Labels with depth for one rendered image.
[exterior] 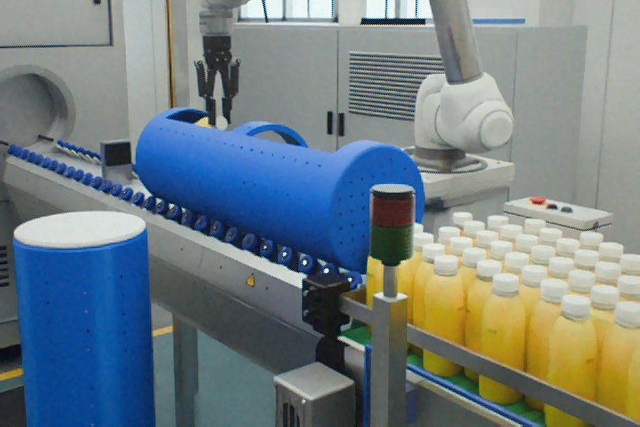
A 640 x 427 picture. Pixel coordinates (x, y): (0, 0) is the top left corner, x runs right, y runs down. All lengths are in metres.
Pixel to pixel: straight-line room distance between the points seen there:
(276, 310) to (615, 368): 0.85
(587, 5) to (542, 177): 1.35
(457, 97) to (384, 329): 1.13
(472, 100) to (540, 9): 2.36
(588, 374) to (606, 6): 3.56
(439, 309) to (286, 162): 0.56
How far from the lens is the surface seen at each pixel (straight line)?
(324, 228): 1.63
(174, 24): 3.01
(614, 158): 4.65
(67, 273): 1.75
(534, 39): 3.49
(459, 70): 2.20
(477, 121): 2.17
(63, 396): 1.86
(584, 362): 1.22
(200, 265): 2.11
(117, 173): 2.80
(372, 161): 1.67
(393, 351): 1.19
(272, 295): 1.85
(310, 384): 1.45
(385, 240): 1.12
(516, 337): 1.29
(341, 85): 4.11
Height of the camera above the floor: 1.50
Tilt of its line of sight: 12 degrees down
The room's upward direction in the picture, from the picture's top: straight up
